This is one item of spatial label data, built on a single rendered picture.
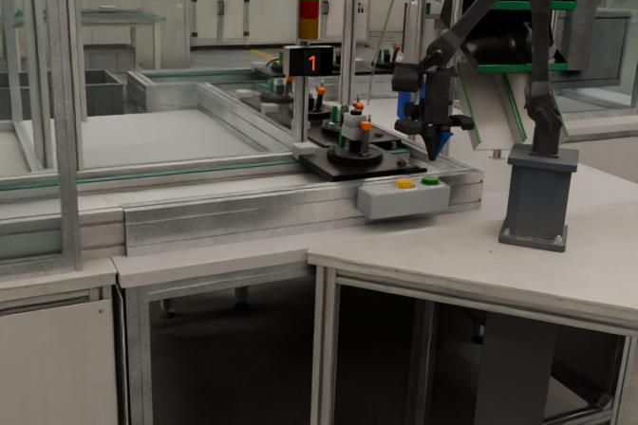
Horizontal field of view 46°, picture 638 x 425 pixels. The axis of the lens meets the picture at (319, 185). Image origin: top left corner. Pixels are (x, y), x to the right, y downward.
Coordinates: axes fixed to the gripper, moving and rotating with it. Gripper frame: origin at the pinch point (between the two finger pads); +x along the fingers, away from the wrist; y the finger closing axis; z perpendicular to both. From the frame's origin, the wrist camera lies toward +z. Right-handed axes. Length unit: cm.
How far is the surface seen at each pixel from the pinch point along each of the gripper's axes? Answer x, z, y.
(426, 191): 9.5, -3.5, 3.2
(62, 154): -5, 0, 82
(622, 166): 37, 69, -140
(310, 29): -23.8, 30.6, 17.9
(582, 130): 20, 68, -115
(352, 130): -0.3, 18.9, 11.2
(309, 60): -16.3, 30.5, 18.0
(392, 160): 7.8, 16.5, 0.6
